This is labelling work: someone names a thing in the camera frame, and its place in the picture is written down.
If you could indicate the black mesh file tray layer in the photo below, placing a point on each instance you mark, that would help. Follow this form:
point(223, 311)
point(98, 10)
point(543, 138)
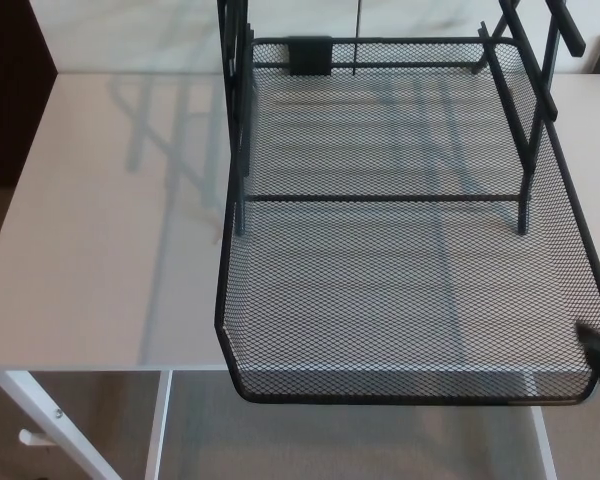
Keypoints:
point(380, 300)

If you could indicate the white table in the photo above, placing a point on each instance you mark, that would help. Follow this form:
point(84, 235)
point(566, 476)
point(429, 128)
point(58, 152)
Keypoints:
point(105, 225)

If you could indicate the white table hook peg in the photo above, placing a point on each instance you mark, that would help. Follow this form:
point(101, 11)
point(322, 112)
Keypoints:
point(30, 437)

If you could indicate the dark brown cabinet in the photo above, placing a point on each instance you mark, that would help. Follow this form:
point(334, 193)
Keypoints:
point(10, 90)

